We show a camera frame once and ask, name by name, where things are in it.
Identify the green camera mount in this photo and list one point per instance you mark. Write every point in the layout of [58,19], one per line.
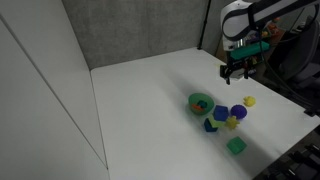
[250,50]

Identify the green foam cube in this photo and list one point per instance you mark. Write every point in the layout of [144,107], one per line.
[237,145]

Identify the yellow plush toy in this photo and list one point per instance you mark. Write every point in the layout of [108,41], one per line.
[249,101]

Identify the yellow spiky toy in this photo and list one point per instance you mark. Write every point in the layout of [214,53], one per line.
[232,123]

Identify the dark office chair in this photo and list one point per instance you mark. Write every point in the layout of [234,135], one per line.
[300,63]

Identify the blue and green block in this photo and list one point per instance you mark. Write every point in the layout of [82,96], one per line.
[210,126]

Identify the blue spiky ball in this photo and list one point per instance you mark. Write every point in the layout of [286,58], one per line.
[239,111]

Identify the blue foam cube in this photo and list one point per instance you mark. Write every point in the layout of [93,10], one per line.
[221,113]

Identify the black tripod pole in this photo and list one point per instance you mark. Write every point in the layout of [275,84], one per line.
[204,26]

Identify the cluttered shelf with toys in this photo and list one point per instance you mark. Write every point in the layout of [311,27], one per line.
[275,30]

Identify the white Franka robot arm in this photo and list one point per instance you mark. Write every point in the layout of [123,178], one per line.
[235,20]

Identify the green plastic bowl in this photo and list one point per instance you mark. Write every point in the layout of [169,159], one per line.
[200,97]

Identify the pale yellow tape patch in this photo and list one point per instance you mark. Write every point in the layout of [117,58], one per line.
[218,65]

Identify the teal toy block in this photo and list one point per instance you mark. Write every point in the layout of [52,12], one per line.
[202,104]

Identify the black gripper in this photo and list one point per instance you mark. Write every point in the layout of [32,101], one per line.
[238,64]

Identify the orange toy piece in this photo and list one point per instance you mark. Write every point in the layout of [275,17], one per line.
[197,107]

